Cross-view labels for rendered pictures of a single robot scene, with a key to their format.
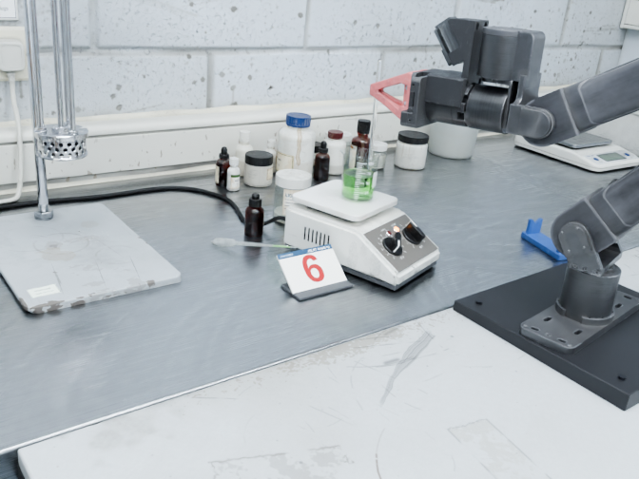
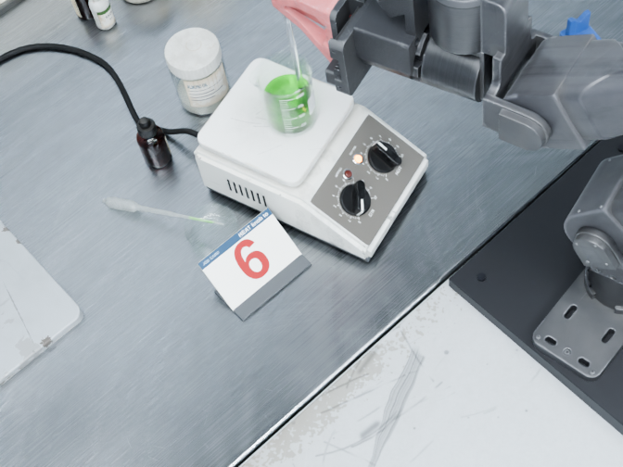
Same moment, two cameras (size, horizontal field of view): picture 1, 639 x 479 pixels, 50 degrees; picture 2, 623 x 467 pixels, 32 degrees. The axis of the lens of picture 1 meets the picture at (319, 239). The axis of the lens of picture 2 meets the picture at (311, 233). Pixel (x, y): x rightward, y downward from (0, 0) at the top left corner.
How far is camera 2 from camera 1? 62 cm
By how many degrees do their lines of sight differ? 36
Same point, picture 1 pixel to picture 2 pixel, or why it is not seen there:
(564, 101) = (560, 110)
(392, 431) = not seen: outside the picture
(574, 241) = (593, 256)
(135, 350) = not seen: outside the picture
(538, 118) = (525, 132)
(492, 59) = (446, 31)
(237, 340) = (177, 435)
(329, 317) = (286, 351)
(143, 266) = (28, 306)
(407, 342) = (388, 382)
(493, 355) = (500, 383)
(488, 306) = (494, 283)
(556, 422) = not seen: outside the picture
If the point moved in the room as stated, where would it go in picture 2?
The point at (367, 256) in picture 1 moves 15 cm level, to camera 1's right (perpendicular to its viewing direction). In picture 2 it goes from (322, 227) to (476, 210)
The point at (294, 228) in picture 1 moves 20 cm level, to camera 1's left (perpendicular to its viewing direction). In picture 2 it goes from (212, 176) to (19, 197)
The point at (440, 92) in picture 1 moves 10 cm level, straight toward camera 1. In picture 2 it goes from (378, 53) to (370, 157)
